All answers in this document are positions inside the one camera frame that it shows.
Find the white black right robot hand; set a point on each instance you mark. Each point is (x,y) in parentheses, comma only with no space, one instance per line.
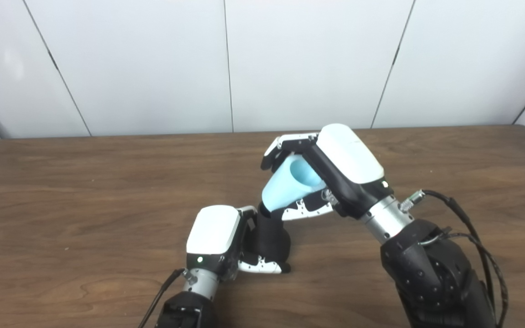
(351,155)

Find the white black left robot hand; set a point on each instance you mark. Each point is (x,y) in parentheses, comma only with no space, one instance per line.
(212,230)

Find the black flared nozzle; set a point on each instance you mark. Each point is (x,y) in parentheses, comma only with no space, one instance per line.
(274,239)

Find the light blue cylinder cup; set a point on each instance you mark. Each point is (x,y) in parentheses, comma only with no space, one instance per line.
(283,191)

